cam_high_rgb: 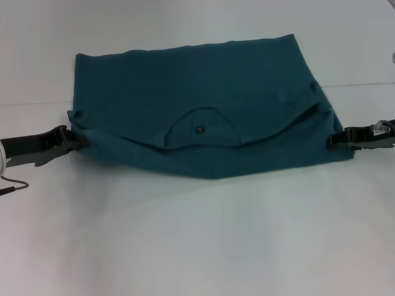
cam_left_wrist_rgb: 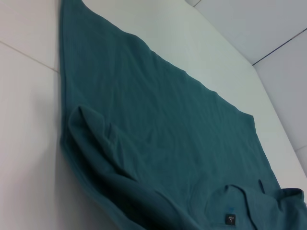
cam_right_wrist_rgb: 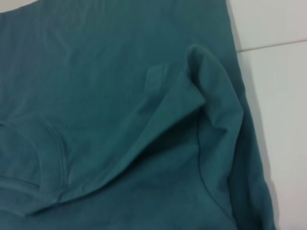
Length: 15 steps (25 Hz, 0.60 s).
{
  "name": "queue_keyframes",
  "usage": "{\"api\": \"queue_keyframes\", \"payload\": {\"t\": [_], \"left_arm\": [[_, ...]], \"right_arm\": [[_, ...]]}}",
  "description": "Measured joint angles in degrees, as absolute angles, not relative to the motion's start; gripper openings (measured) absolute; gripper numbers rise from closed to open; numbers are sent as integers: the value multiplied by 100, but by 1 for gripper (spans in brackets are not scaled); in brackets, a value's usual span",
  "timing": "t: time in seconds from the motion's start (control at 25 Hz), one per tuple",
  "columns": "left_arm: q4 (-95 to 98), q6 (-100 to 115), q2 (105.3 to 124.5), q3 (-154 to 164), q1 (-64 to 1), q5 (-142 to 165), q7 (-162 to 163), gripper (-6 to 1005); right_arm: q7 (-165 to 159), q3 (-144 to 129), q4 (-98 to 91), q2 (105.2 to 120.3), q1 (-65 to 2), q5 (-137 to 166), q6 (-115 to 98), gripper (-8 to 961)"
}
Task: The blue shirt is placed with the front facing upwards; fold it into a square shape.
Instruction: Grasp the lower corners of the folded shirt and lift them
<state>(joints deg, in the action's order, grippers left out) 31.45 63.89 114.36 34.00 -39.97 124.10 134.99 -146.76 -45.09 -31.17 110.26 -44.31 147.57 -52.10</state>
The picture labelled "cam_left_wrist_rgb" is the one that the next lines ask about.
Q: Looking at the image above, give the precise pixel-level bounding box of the teal t-shirt with FREE print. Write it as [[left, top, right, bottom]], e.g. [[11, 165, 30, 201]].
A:
[[59, 0, 307, 230]]

